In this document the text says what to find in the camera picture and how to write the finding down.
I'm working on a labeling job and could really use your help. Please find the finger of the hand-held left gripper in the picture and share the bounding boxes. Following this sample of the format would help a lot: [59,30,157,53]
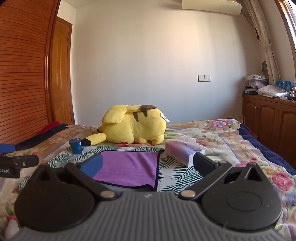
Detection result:
[0,154,40,168]
[0,144,16,154]

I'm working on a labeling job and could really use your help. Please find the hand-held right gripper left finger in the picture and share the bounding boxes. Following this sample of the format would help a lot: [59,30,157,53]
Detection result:
[30,153,118,201]

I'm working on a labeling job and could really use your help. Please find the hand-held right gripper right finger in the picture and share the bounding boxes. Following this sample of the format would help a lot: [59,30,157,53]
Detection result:
[179,152,264,200]

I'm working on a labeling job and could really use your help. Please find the purple towel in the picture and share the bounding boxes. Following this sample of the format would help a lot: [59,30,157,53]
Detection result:
[80,150,165,192]

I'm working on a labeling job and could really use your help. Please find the blue cylindrical container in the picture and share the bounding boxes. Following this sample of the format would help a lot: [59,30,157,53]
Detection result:
[68,138,83,155]

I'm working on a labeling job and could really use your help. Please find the pink tissue pack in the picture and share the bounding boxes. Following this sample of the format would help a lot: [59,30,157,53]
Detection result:
[165,139,207,168]

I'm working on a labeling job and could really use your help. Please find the red and dark cloth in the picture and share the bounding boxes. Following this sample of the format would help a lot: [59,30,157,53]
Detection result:
[14,121,69,151]

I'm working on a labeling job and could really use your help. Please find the yellow plush toy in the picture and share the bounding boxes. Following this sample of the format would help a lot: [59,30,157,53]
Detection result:
[97,104,171,147]

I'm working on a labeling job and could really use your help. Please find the dark blue bed cover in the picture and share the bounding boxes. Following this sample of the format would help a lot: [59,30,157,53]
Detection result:
[238,124,296,176]

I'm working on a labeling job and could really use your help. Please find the wooden slatted wardrobe door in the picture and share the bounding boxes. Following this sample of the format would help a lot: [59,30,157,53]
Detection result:
[0,0,61,145]

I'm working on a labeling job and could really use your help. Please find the wooden cabinet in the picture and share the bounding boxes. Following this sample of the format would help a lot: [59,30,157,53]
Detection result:
[241,94,296,163]

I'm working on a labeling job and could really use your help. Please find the stack of books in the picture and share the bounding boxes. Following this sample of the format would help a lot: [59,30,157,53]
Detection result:
[244,85,259,96]

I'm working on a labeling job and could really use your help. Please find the wooden room door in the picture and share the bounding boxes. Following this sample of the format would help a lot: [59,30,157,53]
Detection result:
[49,17,76,126]

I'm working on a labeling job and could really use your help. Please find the stack of folded linens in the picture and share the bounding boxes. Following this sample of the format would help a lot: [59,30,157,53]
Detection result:
[244,74,270,88]

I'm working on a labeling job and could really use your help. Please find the blue boxes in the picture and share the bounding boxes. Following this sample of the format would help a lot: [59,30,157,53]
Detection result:
[275,80,292,92]

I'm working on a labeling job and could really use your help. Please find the patterned beige curtain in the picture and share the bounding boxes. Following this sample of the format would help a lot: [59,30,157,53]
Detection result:
[242,0,282,85]

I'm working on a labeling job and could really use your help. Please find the white air conditioner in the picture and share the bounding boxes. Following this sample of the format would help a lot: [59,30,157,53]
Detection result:
[181,0,242,17]

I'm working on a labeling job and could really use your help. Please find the wooden window frame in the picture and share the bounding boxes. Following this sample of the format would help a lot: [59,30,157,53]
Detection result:
[275,0,296,66]

